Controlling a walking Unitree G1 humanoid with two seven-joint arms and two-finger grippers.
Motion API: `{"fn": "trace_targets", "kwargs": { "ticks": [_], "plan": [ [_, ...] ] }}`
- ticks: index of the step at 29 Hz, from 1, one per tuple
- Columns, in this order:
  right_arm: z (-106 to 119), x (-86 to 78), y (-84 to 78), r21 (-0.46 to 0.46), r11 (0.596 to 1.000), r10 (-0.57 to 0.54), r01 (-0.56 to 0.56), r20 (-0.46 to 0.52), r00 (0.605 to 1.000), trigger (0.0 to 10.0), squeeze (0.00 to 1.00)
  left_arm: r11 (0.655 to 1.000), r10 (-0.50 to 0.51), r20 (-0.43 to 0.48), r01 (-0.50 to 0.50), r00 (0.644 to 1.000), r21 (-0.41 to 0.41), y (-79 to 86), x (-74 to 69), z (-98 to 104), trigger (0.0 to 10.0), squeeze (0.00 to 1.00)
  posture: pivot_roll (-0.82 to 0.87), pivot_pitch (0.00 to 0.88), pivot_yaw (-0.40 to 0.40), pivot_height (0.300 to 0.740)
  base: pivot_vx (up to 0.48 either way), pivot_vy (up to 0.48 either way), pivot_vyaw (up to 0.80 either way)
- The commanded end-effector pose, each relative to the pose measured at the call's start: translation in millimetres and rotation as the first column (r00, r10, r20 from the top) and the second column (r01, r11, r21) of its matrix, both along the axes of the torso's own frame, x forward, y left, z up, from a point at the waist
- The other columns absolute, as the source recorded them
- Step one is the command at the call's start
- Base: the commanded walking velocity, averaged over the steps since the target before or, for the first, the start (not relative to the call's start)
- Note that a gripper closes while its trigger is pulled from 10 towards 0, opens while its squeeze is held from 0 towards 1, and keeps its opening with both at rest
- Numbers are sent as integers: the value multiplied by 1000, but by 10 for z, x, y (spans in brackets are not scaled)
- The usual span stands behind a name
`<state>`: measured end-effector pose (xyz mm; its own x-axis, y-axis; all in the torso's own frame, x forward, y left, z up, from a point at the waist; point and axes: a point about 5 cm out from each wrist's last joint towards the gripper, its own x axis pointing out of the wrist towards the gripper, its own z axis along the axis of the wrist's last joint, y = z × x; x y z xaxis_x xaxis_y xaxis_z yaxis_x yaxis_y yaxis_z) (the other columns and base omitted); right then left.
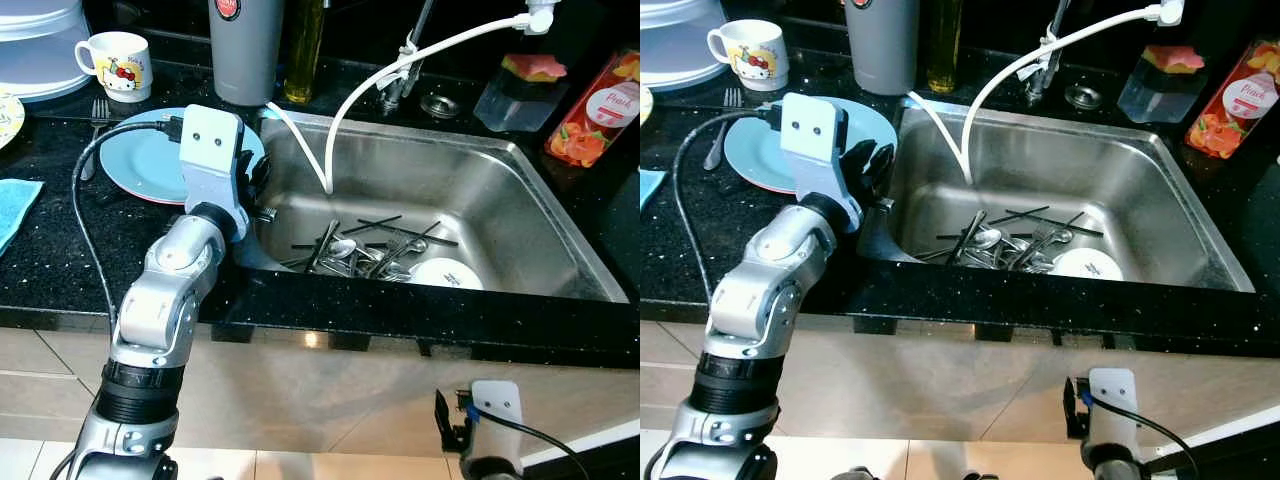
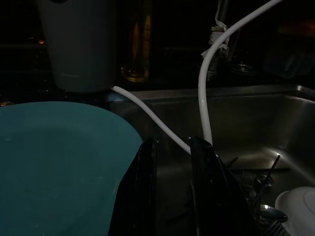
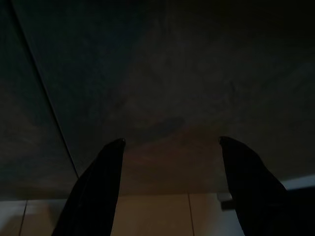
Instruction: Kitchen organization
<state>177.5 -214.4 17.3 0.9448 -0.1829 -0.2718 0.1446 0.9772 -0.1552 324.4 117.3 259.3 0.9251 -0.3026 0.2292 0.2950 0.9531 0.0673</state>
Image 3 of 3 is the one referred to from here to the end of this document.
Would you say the beige kitchen base cabinet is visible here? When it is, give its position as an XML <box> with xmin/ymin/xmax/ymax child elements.
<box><xmin>0</xmin><ymin>0</ymin><xmax>315</xmax><ymax>201</ymax></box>

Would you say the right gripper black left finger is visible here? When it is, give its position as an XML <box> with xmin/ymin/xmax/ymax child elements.
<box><xmin>53</xmin><ymin>138</ymin><xmax>126</xmax><ymax>236</ymax></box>

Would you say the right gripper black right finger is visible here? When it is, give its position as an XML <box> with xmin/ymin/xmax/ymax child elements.
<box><xmin>218</xmin><ymin>136</ymin><xmax>315</xmax><ymax>236</ymax></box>

